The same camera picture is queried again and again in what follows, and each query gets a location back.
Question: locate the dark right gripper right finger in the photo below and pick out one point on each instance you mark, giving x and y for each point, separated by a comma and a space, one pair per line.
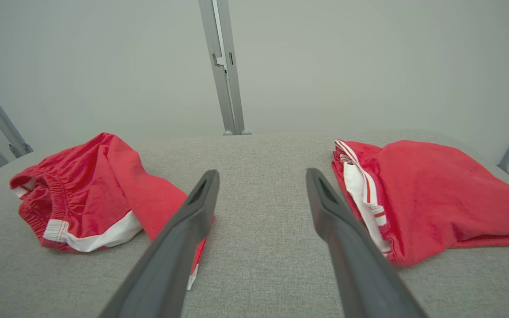
356, 260

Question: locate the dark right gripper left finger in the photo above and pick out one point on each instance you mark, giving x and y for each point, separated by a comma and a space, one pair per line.
175, 251

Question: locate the red basketball jersey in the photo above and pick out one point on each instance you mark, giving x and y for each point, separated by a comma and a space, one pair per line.
435, 194

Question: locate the red shorts white trim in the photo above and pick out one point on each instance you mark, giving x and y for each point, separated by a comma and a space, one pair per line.
95, 185

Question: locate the grey upright partition post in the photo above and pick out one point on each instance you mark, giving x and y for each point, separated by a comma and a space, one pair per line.
226, 79

